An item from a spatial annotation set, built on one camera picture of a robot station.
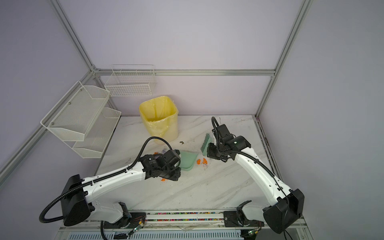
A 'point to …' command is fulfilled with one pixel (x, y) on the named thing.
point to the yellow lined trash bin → (160, 115)
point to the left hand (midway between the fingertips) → (177, 176)
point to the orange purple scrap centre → (204, 161)
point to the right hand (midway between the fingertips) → (207, 153)
